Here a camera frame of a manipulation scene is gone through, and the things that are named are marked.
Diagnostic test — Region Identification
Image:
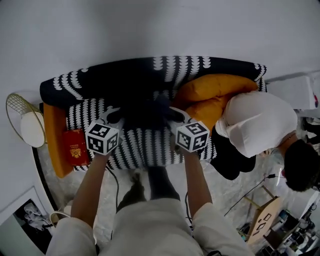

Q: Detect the orange sofa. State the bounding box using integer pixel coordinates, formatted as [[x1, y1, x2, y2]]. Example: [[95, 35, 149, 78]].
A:
[[39, 56, 268, 179]]

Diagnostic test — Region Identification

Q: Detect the gold wire chair white seat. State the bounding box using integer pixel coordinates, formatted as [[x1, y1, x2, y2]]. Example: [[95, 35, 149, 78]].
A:
[[5, 92, 48, 149]]

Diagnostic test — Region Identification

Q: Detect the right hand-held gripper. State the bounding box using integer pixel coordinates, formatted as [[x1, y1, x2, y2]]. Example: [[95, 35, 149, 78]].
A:
[[167, 107, 210, 153]]

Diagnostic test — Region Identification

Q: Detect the black floor cable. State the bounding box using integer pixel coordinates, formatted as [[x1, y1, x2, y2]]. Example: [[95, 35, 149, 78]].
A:
[[223, 173, 286, 218]]

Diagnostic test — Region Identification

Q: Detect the person's leg in dark trousers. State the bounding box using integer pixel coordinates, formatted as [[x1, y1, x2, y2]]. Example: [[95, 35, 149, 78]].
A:
[[146, 166, 181, 201]]

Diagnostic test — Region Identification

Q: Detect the person's right forearm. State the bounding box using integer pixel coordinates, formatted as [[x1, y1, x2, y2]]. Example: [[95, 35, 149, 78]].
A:
[[183, 149, 214, 222]]

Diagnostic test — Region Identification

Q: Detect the white cabinet with flag sticker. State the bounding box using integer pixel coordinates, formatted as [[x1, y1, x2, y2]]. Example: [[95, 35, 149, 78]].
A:
[[264, 71, 320, 111]]

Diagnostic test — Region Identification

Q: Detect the dark garment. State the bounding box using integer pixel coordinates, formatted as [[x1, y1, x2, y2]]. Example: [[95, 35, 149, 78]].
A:
[[119, 92, 186, 131]]

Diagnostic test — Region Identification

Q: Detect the black white patterned sofa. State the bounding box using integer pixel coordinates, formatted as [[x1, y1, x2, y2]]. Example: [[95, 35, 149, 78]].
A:
[[39, 56, 268, 172]]

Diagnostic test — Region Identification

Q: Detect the person's beige shirt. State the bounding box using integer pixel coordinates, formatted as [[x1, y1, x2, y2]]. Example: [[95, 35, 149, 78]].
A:
[[46, 197, 253, 256]]

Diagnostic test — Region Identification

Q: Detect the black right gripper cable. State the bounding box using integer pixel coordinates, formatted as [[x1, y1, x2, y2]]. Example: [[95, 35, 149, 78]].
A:
[[184, 191, 195, 226]]

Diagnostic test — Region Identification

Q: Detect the framed black white picture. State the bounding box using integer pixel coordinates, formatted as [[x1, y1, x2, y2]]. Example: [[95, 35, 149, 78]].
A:
[[0, 186, 55, 256]]

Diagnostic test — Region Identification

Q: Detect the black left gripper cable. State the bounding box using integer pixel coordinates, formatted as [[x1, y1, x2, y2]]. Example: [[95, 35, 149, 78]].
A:
[[106, 164, 120, 216]]

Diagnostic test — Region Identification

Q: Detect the pile of assorted clutter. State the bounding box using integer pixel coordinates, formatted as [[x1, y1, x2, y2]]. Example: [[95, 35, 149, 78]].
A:
[[237, 208, 320, 256]]

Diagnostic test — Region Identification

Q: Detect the person's left forearm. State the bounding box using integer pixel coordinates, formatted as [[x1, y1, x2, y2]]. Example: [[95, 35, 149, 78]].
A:
[[70, 149, 115, 229]]

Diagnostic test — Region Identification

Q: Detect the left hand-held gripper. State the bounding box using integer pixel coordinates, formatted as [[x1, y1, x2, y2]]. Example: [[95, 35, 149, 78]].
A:
[[84, 106, 125, 156]]

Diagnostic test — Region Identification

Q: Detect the wooden stool with cutouts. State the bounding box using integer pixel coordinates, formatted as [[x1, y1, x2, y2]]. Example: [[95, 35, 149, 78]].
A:
[[244, 186, 283, 246]]

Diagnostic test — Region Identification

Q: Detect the red booklet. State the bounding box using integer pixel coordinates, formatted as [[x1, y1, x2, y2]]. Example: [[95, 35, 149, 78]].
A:
[[62, 128, 90, 167]]

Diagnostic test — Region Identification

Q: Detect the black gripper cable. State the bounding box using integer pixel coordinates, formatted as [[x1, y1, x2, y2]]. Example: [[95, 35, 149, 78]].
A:
[[184, 191, 195, 226], [106, 164, 120, 216]]

